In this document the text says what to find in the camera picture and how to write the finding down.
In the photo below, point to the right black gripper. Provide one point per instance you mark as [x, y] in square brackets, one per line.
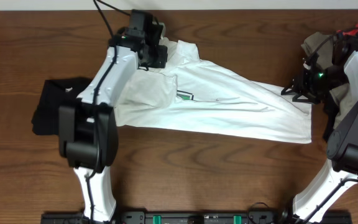
[313, 98]

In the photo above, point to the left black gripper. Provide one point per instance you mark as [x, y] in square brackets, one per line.
[155, 58]

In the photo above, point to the white t-shirt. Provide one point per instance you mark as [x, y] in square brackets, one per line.
[191, 94]

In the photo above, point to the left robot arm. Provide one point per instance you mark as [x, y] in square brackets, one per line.
[87, 129]

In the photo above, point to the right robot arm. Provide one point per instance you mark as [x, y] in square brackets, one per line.
[340, 171]

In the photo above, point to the dark navy garment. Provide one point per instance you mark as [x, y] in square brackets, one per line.
[343, 94]

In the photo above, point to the red garment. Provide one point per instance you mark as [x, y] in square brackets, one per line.
[349, 31]

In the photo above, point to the folded black polo shirt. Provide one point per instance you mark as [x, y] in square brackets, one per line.
[55, 92]

